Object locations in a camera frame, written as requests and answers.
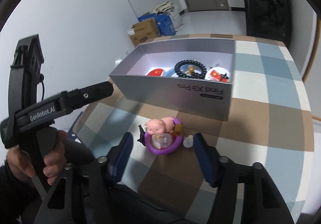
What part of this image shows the pink pig figurine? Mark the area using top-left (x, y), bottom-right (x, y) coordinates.
top-left (145, 117), bottom-right (175, 135)

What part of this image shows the grey cardboard box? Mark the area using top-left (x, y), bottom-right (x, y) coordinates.
top-left (110, 38), bottom-right (236, 121)

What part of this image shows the black spiral hair tie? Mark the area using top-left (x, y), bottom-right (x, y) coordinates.
top-left (174, 58), bottom-right (207, 80)

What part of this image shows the white round badge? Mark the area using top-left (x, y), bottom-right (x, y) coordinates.
top-left (205, 67), bottom-right (230, 83)

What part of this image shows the blue ring bracelet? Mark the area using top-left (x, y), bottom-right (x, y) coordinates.
top-left (164, 65), bottom-right (189, 78)

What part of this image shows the left hand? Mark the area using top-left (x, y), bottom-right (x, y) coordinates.
top-left (6, 129), bottom-right (69, 187)

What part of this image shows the black cartoon figurine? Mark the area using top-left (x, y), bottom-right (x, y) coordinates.
top-left (137, 125), bottom-right (146, 146)

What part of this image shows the checkered tablecloth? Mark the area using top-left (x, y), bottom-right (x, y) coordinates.
top-left (73, 34), bottom-right (314, 221)

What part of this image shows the red China badge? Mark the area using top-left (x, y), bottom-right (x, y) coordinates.
top-left (146, 68), bottom-right (165, 76)

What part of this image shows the brown cardboard box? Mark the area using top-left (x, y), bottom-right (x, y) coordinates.
top-left (127, 18), bottom-right (161, 47)

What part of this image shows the blue paper bag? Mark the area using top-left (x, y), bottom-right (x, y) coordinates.
top-left (138, 13), bottom-right (176, 36)

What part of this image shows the black backpack bag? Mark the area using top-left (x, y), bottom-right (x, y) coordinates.
top-left (246, 0), bottom-right (292, 47)

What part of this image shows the beige cloth bag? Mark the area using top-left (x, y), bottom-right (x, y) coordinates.
top-left (153, 1), bottom-right (183, 32)

